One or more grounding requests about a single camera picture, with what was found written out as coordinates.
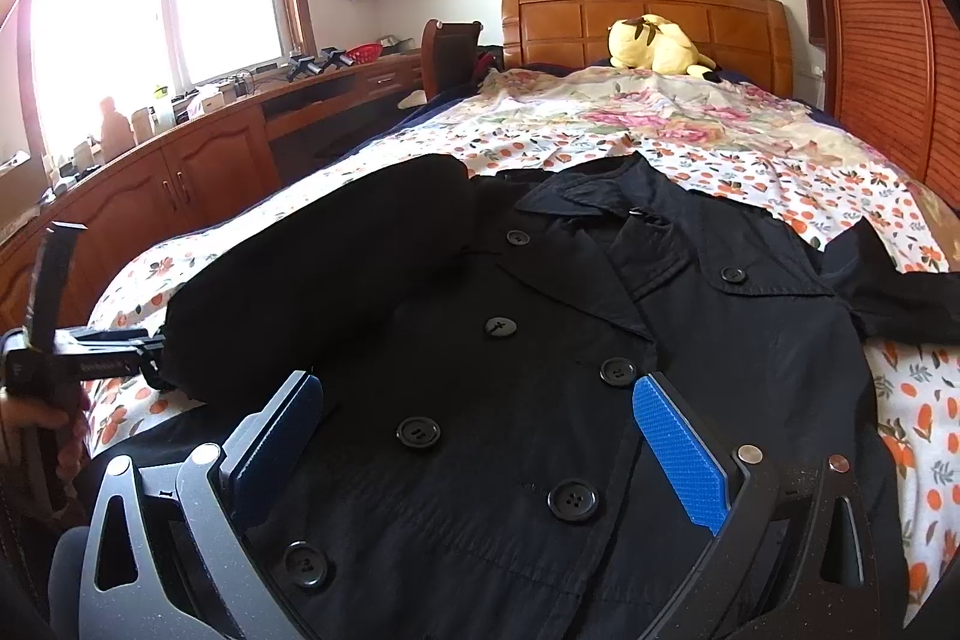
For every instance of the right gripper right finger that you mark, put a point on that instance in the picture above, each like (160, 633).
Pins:
(790, 554)

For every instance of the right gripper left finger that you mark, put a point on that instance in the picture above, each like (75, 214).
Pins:
(165, 554)

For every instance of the black trench coat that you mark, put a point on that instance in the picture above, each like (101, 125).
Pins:
(525, 384)

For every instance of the left hand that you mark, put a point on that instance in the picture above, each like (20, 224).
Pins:
(19, 413)

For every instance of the wooden desk cabinet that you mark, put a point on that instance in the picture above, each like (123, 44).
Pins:
(204, 172)

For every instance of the red basket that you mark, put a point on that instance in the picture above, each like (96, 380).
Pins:
(366, 53)

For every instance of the floral quilt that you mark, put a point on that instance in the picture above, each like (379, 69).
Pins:
(644, 105)

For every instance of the wooden chair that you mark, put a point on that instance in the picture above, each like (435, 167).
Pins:
(448, 55)

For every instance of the yellow plush toy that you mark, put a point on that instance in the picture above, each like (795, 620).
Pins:
(652, 42)

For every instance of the wooden louvered wardrobe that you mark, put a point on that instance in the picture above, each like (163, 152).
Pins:
(892, 79)

